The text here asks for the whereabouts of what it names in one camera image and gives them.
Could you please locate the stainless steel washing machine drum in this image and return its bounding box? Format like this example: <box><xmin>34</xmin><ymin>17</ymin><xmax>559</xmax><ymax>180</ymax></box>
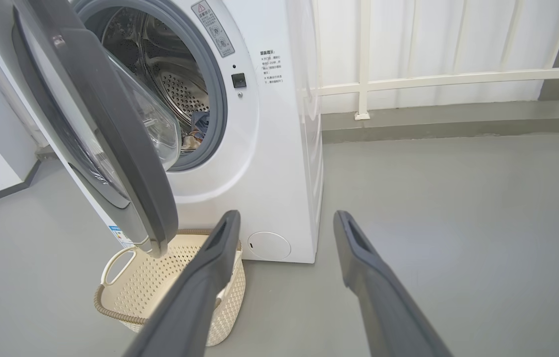
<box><xmin>83</xmin><ymin>6</ymin><xmax>210</xmax><ymax>149</ymax></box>

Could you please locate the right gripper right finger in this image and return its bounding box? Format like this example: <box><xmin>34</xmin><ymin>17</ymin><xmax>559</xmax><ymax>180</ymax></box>
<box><xmin>334</xmin><ymin>210</ymin><xmax>453</xmax><ymax>357</ymax></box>

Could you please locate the white front-load washing machine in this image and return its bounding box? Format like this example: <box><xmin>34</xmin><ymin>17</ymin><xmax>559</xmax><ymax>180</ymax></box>
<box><xmin>0</xmin><ymin>0</ymin><xmax>323</xmax><ymax>264</ymax></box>

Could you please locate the white metal railing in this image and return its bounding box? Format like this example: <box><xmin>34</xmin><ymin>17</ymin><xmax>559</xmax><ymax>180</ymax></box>
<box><xmin>309</xmin><ymin>0</ymin><xmax>559</xmax><ymax>121</ymax></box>

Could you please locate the grey warning sticker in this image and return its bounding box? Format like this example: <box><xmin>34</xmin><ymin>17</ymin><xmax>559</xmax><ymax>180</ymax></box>
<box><xmin>191</xmin><ymin>0</ymin><xmax>236</xmax><ymax>58</ymax></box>

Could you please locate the grey washing machine door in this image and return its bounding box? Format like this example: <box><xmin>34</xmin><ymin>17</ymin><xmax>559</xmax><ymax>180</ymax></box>
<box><xmin>11</xmin><ymin>0</ymin><xmax>182</xmax><ymax>258</ymax></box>

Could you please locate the round drain filter cover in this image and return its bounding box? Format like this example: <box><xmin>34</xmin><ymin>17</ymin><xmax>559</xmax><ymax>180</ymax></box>
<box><xmin>248</xmin><ymin>232</ymin><xmax>292</xmax><ymax>260</ymax></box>

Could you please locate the blue energy label sticker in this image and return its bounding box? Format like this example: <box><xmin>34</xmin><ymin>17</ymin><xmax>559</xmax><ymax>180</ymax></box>
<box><xmin>108</xmin><ymin>226</ymin><xmax>136</xmax><ymax>248</ymax></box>

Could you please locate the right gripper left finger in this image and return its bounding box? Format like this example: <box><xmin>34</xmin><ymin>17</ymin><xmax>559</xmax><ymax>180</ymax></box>
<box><xmin>123</xmin><ymin>210</ymin><xmax>241</xmax><ymax>357</ymax></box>

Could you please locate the cream perforated laundry basket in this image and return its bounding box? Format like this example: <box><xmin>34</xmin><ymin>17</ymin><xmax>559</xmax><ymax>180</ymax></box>
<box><xmin>93</xmin><ymin>229</ymin><xmax>246</xmax><ymax>347</ymax></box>

